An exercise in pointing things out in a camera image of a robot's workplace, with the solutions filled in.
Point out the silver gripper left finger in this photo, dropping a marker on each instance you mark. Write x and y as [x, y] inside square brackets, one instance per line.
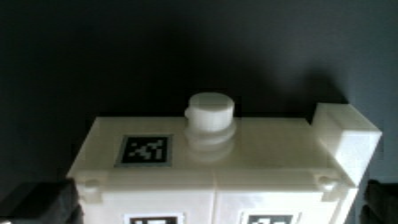
[41, 203]

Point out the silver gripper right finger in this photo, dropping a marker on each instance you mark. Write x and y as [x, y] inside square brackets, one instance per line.
[379, 212]

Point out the white door panel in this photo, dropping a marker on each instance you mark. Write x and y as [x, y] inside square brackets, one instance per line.
[260, 204]
[187, 203]

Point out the white cabinet body box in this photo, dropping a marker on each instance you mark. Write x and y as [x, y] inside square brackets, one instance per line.
[212, 152]

